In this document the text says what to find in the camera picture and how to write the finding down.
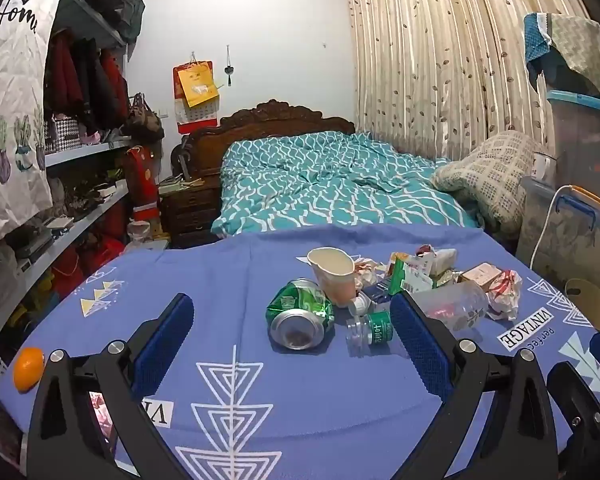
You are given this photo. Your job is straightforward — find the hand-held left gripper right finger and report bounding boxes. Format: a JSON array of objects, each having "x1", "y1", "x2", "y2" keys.
[{"x1": 389, "y1": 291, "x2": 573, "y2": 480}]

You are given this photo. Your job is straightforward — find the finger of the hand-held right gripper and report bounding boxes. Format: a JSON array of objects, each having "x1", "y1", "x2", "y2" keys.
[{"x1": 546, "y1": 361, "x2": 600, "y2": 480}]

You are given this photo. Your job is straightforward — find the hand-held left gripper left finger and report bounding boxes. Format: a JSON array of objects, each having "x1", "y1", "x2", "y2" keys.
[{"x1": 22, "y1": 292, "x2": 196, "y2": 480}]

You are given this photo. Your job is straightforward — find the green label plastic bottle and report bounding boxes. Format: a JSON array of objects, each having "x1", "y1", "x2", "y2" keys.
[{"x1": 345, "y1": 310, "x2": 396, "y2": 358}]

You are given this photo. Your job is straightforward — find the crushed clear plastic bottle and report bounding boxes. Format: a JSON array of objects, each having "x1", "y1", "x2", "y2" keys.
[{"x1": 410, "y1": 280, "x2": 491, "y2": 333}]

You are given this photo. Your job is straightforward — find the dark blue small carton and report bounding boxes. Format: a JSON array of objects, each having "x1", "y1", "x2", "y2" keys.
[{"x1": 362, "y1": 282, "x2": 393, "y2": 313}]

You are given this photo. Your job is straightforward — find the green white carton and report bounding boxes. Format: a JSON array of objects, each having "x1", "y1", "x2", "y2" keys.
[{"x1": 387, "y1": 252, "x2": 436, "y2": 296}]

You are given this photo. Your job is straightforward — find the white packet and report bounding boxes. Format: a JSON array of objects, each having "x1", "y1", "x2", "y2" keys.
[{"x1": 420, "y1": 247, "x2": 458, "y2": 276}]

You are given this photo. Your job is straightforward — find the pink yellow box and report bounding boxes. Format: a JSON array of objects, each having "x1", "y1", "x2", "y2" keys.
[{"x1": 457, "y1": 262, "x2": 503, "y2": 293}]

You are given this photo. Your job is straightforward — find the red white wrapper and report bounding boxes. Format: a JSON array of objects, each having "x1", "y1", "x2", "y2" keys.
[{"x1": 485, "y1": 269, "x2": 523, "y2": 322}]

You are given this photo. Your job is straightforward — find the beige paper cup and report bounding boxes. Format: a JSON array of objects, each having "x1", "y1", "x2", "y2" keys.
[{"x1": 307, "y1": 247, "x2": 363, "y2": 308}]

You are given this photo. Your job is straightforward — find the crushed green drink can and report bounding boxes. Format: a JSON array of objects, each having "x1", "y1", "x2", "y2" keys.
[{"x1": 266, "y1": 278, "x2": 337, "y2": 352}]

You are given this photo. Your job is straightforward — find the blue printed tablecloth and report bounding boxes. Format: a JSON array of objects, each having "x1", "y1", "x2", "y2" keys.
[{"x1": 0, "y1": 222, "x2": 600, "y2": 480}]

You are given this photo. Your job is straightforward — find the round wooden stool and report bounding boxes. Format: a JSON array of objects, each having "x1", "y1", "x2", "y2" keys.
[{"x1": 564, "y1": 277, "x2": 600, "y2": 333}]

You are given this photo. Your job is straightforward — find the dark wooden nightstand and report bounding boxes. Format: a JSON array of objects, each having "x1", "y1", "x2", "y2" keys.
[{"x1": 159, "y1": 175, "x2": 223, "y2": 250}]

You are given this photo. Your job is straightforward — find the orange fruit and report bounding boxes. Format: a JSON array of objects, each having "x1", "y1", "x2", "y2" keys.
[{"x1": 12, "y1": 347, "x2": 46, "y2": 393}]

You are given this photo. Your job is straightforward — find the grey storage box blue latch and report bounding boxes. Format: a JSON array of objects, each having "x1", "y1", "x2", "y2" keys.
[{"x1": 517, "y1": 175, "x2": 600, "y2": 293}]

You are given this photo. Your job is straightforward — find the red gift bag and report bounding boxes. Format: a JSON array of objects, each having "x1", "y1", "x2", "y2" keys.
[{"x1": 122, "y1": 145, "x2": 161, "y2": 223}]

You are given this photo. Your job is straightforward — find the teal patterned bed blanket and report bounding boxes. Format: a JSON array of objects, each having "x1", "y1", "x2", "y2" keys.
[{"x1": 211, "y1": 131, "x2": 486, "y2": 238}]

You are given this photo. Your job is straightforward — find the grey metal shelf rack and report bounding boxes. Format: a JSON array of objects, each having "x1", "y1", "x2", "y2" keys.
[{"x1": 0, "y1": 0, "x2": 136, "y2": 376}]

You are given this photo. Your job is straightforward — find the brown handbag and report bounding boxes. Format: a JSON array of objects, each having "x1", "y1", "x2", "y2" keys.
[{"x1": 126, "y1": 92, "x2": 165, "y2": 143}]

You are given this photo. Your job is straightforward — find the houndstooth storage box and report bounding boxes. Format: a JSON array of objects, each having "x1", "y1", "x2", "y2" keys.
[{"x1": 45, "y1": 114, "x2": 83, "y2": 155}]

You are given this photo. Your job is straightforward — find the carved wooden headboard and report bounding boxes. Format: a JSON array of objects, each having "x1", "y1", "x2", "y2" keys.
[{"x1": 185, "y1": 101, "x2": 356, "y2": 176}]

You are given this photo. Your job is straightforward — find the clear storage box blue lid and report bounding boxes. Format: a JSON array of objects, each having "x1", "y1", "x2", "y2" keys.
[{"x1": 545, "y1": 89, "x2": 600, "y2": 196}]

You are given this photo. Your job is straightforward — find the hanging dark red jackets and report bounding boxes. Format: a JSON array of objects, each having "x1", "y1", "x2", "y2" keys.
[{"x1": 45, "y1": 30, "x2": 131, "y2": 131}]

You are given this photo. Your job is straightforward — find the white printed cloth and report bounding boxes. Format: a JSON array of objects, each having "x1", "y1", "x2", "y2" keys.
[{"x1": 0, "y1": 0, "x2": 68, "y2": 256}]

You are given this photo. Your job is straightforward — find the beige leaf print curtain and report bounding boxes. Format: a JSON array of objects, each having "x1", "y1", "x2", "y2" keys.
[{"x1": 345, "y1": 0, "x2": 596, "y2": 161}]

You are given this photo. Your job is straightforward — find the teal patterned cloth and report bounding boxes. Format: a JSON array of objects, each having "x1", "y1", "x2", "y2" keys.
[{"x1": 522, "y1": 12, "x2": 600, "y2": 106}]

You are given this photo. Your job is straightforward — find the white cable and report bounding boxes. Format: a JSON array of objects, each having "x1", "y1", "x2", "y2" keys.
[{"x1": 530, "y1": 185, "x2": 581, "y2": 271}]

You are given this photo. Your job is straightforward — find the red wall calendar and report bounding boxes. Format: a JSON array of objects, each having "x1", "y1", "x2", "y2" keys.
[{"x1": 172, "y1": 60, "x2": 218, "y2": 135}]

